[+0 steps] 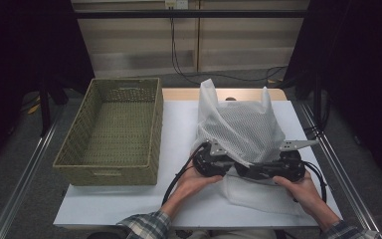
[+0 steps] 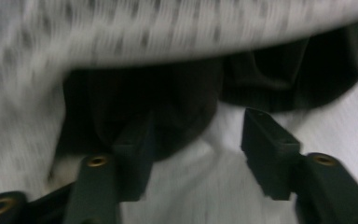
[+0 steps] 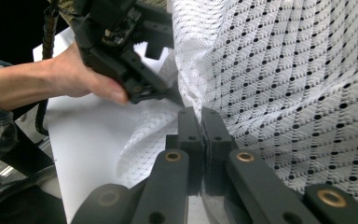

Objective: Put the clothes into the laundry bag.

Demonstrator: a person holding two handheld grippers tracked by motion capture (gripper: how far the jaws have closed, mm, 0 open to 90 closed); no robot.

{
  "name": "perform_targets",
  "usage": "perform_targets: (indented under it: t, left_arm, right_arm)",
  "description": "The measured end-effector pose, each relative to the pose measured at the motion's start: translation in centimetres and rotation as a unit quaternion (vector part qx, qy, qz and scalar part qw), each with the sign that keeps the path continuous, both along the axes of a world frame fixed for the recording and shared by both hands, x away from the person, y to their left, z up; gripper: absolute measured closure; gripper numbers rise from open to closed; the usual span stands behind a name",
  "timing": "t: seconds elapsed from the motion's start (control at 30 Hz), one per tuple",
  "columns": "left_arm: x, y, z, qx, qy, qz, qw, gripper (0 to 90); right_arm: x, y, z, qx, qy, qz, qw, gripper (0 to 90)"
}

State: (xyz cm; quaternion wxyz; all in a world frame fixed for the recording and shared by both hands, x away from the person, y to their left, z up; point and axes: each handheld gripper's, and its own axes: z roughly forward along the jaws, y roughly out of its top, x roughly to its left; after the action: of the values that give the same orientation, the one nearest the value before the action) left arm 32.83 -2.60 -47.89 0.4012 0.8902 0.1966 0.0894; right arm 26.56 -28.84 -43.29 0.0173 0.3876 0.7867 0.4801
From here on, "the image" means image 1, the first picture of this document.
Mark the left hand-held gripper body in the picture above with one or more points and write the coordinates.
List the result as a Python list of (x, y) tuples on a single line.
[(209, 164)]

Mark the dark table grommet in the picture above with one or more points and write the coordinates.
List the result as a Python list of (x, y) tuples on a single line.
[(230, 98)]

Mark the aluminium floor rail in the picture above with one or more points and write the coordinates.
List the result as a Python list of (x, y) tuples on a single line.
[(23, 179), (348, 186)]

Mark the white mesh laundry bag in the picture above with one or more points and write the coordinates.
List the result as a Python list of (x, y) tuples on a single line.
[(245, 129)]

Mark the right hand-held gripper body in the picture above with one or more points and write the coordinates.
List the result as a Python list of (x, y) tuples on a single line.
[(291, 164)]

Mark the person's right hand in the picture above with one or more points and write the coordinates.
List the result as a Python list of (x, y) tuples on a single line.
[(305, 194)]

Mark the black stand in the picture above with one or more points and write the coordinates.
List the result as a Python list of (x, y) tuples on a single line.
[(318, 103), (44, 109)]

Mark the black horizontal bar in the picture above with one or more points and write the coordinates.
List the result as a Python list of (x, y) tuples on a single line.
[(212, 14)]

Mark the white wall socket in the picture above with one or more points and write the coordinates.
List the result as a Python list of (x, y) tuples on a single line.
[(176, 3)]

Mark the yellow floor tape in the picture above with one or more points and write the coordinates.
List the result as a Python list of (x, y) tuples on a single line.
[(34, 108)]

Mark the white table cover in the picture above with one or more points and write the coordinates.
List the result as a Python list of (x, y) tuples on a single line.
[(129, 205)]

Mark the black curtain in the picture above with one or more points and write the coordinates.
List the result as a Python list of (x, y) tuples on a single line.
[(20, 66), (361, 83)]

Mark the person's left hand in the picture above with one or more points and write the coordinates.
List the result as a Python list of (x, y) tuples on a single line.
[(192, 186)]

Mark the green woven basket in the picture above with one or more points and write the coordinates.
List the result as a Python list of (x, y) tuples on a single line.
[(119, 132)]

